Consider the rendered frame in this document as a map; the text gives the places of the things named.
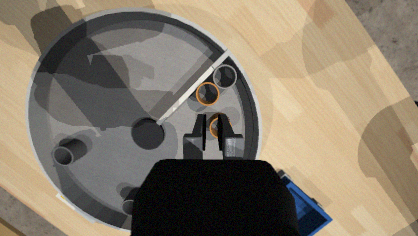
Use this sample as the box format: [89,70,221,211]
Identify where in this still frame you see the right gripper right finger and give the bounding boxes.
[217,113,244,160]

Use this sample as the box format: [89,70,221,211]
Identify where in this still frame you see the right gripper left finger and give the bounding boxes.
[182,113,207,160]

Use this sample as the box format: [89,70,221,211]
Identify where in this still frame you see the blue crate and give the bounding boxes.
[279,174,334,236]

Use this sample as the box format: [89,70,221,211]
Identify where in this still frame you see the grey turntable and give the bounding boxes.
[25,8,263,231]

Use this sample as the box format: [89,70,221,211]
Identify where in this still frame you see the bronze bushing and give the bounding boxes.
[208,112,233,139]
[195,81,221,107]

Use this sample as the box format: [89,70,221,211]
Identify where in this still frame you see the tan wooden board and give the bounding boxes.
[0,217,26,236]

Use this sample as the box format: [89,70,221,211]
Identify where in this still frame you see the wooden table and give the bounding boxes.
[0,0,418,236]

